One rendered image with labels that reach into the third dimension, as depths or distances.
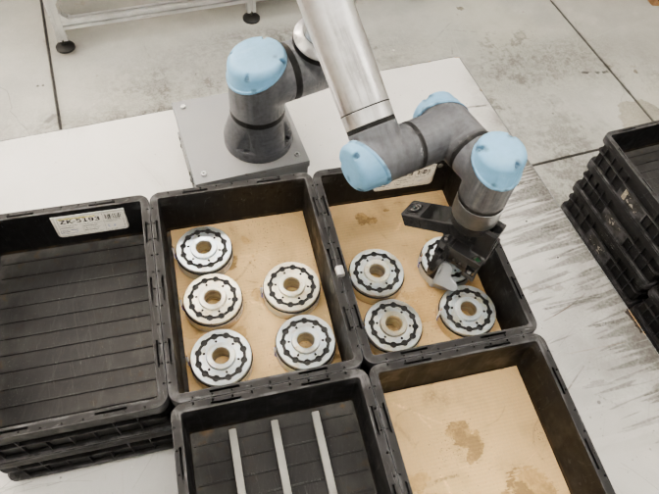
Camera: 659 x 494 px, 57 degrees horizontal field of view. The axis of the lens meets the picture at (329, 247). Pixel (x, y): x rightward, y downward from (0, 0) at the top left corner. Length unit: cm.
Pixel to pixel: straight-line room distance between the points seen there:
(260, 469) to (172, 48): 221
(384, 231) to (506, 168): 41
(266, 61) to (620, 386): 94
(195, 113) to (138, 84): 133
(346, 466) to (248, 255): 43
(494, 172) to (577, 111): 207
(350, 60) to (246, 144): 51
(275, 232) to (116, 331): 34
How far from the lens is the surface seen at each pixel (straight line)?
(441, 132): 92
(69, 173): 153
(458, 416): 108
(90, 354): 113
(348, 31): 89
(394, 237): 121
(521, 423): 111
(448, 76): 177
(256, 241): 119
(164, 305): 102
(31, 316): 119
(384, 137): 87
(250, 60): 123
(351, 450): 103
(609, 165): 195
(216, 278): 112
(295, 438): 103
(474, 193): 91
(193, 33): 299
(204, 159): 136
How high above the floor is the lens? 182
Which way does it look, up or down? 57 degrees down
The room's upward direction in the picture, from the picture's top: 7 degrees clockwise
